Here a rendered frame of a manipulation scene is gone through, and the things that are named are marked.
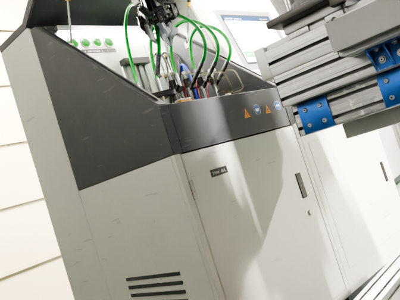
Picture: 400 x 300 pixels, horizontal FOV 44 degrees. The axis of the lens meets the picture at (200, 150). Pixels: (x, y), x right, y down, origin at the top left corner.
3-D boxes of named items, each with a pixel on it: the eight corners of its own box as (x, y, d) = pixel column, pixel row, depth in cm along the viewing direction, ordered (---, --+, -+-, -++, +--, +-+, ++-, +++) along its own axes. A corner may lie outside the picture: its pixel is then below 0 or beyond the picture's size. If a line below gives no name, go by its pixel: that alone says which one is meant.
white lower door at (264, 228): (249, 370, 147) (181, 153, 151) (243, 369, 149) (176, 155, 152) (347, 288, 194) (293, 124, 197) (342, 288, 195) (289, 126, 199)
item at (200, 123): (183, 152, 152) (168, 103, 153) (174, 155, 155) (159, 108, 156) (290, 124, 197) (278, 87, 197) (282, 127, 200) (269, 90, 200)
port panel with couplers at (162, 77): (168, 106, 223) (147, 41, 225) (163, 108, 226) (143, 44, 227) (187, 103, 233) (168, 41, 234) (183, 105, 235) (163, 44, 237)
